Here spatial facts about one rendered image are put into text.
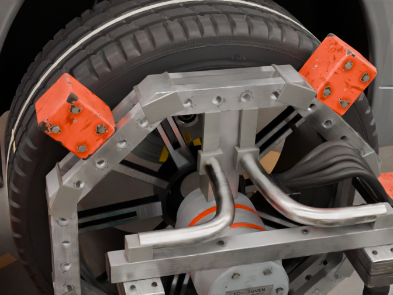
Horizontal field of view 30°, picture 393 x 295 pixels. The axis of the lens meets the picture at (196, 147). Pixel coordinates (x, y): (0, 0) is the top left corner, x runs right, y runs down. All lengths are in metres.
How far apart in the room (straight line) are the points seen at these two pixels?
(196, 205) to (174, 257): 0.23
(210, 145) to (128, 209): 0.24
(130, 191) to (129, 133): 1.74
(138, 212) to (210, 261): 0.32
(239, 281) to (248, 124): 0.23
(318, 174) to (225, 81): 0.19
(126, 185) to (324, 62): 1.78
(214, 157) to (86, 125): 0.20
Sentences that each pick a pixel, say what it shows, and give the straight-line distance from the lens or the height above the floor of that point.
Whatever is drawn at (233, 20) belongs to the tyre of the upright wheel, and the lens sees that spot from 1.14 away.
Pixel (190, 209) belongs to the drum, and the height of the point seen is 0.90.
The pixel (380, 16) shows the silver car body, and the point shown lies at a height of 1.07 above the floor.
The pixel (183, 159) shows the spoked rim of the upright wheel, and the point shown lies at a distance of 1.23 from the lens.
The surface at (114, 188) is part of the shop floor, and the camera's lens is 2.81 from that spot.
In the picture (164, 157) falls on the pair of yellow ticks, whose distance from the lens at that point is 1.65.
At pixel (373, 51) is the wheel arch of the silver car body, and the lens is 1.59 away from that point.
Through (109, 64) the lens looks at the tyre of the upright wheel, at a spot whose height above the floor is 1.13.
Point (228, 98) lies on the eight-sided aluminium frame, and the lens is 1.07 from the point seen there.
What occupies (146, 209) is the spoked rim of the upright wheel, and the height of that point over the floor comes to 0.84.
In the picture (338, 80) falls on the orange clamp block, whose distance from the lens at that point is 1.12.
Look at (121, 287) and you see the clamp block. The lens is 0.98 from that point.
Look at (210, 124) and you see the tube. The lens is 1.07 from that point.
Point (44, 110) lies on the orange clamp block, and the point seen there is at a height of 1.09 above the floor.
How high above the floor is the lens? 1.59
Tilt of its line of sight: 31 degrees down
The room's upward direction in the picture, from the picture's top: 3 degrees clockwise
